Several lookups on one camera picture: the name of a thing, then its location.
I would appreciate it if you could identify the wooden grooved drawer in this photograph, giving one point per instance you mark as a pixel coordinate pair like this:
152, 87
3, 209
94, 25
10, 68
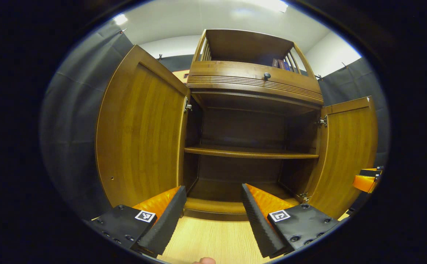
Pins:
228, 69

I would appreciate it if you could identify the black round drawer knob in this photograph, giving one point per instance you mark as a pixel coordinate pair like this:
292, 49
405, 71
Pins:
267, 76

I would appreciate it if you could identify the small ceiling light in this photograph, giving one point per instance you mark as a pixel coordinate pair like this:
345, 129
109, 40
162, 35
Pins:
120, 19

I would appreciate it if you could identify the wooden inner shelf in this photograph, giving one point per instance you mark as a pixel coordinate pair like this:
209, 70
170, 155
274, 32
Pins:
250, 152

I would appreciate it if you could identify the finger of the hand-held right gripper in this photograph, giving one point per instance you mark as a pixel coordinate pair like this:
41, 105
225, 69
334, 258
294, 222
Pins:
364, 183
371, 171

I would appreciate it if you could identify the black backdrop cloth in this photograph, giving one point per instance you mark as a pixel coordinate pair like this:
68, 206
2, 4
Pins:
70, 128

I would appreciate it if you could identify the metal door hinge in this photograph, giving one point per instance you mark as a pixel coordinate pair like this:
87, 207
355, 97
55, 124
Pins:
188, 105
304, 197
323, 121

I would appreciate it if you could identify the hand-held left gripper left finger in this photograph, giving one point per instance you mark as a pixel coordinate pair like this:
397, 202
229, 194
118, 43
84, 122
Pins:
165, 223

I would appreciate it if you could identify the wooden cabinet door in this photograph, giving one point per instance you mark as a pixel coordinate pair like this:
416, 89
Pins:
349, 154
140, 139

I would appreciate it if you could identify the large ceiling light panel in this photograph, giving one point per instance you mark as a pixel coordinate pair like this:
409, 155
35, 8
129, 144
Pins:
270, 5

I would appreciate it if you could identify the wooden double-door shoe cabinet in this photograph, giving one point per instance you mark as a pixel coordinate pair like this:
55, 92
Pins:
243, 44

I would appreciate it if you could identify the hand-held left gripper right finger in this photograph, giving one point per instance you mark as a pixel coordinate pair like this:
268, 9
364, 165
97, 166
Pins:
257, 227

